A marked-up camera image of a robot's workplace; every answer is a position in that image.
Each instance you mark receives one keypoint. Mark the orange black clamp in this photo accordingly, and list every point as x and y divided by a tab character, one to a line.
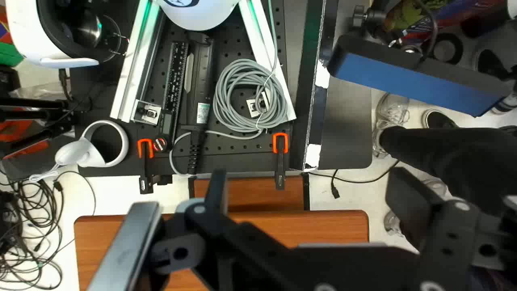
145	155
279	148

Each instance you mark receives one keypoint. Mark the blue flat panel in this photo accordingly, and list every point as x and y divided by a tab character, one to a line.
408	75

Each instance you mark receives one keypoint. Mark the wooden lower shelf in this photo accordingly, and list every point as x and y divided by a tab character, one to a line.
253	195

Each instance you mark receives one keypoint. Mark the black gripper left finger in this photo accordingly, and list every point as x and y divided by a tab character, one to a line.
124	265

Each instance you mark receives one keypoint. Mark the right orange black clamp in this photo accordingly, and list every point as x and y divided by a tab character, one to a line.
279	148

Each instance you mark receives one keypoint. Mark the black power strip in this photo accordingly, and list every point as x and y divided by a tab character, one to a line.
172	88

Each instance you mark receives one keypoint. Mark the black perforated board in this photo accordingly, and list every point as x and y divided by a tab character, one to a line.
229	114

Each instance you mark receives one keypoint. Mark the white headset device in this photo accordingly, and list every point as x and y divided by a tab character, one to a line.
42	38

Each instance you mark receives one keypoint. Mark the left orange black clamp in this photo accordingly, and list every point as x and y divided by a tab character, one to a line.
145	155

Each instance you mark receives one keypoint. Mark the person in dark clothes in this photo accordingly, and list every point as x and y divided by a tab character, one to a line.
475	164

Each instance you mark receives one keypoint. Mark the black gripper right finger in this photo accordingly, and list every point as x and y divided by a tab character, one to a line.
439	231

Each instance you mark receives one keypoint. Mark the white tape roll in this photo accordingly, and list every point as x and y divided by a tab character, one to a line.
106	145

